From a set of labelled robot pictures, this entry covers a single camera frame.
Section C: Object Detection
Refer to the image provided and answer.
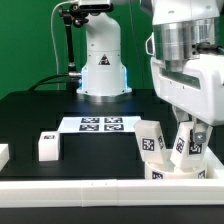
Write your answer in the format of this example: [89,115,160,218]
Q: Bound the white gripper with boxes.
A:
[151,54,224,145]

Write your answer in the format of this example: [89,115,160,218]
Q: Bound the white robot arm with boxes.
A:
[77,0,224,126]

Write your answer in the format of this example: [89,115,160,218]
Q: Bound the white sheet with tags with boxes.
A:
[58,116,141,133]

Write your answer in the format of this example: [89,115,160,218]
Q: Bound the white block at left edge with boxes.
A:
[0,144,9,171]

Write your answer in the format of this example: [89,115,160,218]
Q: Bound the white obstacle wall frame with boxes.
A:
[0,150,224,208]

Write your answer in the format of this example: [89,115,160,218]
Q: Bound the white cable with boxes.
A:
[50,0,79,91]

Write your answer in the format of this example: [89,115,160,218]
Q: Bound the black cables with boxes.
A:
[28,73,81,92]

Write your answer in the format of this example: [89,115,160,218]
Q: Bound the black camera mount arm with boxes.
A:
[59,5,88,95]

